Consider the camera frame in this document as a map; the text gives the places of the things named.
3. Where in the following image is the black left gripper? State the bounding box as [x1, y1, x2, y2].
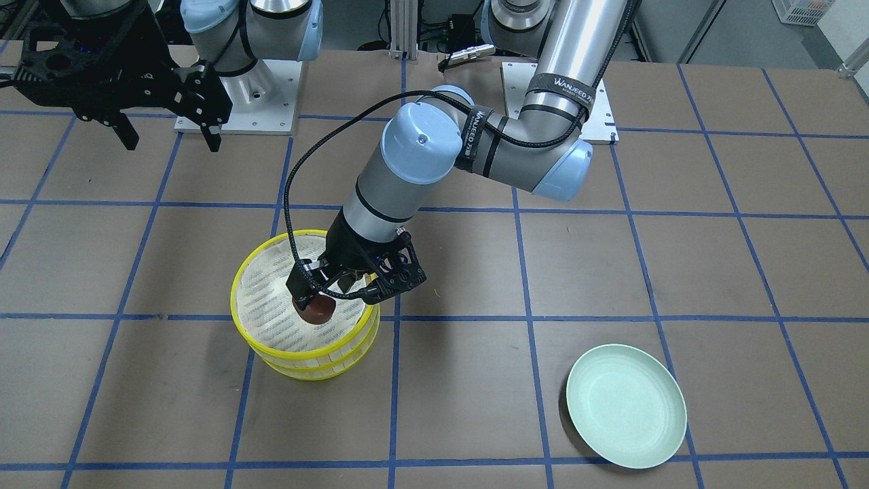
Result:
[286, 211, 396, 300]

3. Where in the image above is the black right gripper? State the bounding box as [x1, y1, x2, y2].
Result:
[14, 1, 231, 153]

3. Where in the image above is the brown steamed bun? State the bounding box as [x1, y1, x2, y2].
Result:
[292, 293, 337, 325]

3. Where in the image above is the yellow bamboo steamer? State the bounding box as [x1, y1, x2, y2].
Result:
[230, 234, 380, 359]
[257, 315, 381, 381]

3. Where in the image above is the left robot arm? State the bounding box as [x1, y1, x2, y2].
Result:
[286, 1, 640, 324]

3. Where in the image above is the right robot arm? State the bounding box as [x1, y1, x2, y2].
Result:
[2, 1, 323, 152]

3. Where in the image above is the light green plate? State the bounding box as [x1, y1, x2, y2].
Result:
[566, 344, 687, 469]

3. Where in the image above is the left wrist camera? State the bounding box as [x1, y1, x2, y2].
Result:
[361, 227, 426, 304]

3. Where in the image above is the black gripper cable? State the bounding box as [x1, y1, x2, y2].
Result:
[284, 0, 639, 301]

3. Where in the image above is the aluminium frame post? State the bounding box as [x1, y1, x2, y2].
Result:
[388, 0, 422, 64]

